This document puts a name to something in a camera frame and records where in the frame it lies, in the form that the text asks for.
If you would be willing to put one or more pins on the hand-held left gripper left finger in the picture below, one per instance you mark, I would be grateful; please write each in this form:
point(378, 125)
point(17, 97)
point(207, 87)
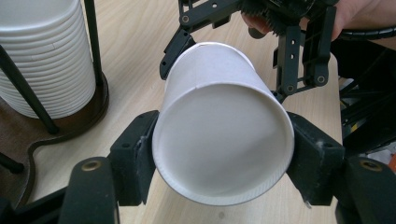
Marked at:
point(134, 161)

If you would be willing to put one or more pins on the single white paper cup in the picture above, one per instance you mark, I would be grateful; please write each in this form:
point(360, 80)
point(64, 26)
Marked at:
point(218, 140)

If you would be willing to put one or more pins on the dark brown cup holder rack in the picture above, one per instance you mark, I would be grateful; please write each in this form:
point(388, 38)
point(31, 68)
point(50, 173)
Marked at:
point(12, 137)

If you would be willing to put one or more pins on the stack of white paper cups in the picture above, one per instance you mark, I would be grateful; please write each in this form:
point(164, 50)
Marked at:
point(46, 62)

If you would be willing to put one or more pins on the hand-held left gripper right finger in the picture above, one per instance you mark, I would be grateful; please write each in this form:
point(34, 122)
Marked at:
point(317, 161)

